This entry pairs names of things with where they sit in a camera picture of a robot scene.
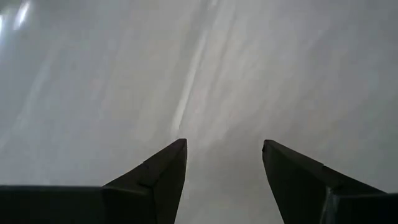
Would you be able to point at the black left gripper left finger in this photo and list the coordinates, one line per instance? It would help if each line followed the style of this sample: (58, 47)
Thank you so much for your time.
(140, 199)

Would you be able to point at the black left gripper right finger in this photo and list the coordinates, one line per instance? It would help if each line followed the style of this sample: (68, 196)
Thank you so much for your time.
(311, 193)

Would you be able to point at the white table mat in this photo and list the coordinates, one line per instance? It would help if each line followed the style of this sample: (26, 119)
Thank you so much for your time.
(199, 68)

